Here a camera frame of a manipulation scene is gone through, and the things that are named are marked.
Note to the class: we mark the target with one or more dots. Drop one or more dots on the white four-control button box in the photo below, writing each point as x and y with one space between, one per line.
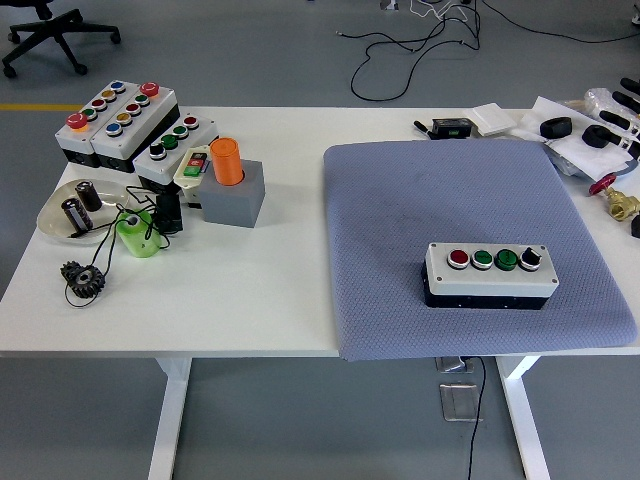
490 287
150 169

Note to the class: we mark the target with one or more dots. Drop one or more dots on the white floor bracket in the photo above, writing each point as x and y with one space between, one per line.
389 4

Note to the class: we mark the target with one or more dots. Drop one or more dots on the five-button box with mushroom button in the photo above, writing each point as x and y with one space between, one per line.
150 117
67 142

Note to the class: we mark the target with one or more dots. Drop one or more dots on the green plastic cylinder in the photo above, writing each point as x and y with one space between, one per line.
140 240

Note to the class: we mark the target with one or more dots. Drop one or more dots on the white foam sheet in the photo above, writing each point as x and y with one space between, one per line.
575 150

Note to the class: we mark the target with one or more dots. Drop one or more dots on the silver metal bowl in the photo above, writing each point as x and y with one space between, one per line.
55 215

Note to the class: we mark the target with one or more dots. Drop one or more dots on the cream red-green switch box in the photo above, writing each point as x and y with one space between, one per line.
192 162

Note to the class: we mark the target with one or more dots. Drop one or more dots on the black cylindrical capacitor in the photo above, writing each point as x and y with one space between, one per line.
90 197
77 215

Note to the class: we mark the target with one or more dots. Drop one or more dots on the small black object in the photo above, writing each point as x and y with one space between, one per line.
636 225

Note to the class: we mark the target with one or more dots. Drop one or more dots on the short black antenna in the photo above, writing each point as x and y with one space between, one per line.
422 127

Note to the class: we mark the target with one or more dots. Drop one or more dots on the blue-grey textured mat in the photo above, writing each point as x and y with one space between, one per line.
400 225

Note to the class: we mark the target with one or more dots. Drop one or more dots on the clear bubble wrap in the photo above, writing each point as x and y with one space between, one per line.
597 97

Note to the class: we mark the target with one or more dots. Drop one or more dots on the metal floor socket box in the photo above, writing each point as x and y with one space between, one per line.
450 365

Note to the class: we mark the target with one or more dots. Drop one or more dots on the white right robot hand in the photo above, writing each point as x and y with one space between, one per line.
617 119

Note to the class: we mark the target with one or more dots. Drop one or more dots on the white wall switch plate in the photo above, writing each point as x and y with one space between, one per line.
492 117

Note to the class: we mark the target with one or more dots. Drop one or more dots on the grey block with hole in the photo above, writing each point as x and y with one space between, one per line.
230 207

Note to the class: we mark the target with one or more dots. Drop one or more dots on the white table leg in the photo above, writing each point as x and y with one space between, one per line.
167 425
525 425

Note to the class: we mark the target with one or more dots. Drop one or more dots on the black power adapter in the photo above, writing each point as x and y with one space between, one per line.
170 215

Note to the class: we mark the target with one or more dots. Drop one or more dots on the black device with green connector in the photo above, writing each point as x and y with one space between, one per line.
450 127

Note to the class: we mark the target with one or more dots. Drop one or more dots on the orange plastic cylinder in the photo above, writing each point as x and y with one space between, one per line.
225 162

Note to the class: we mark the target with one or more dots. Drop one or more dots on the black office chair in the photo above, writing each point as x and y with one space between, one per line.
52 30

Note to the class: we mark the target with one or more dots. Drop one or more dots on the black metal gear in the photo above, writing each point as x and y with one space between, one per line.
75 282

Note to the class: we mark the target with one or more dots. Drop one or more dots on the metal floor socket plate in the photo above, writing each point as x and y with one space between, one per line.
457 402

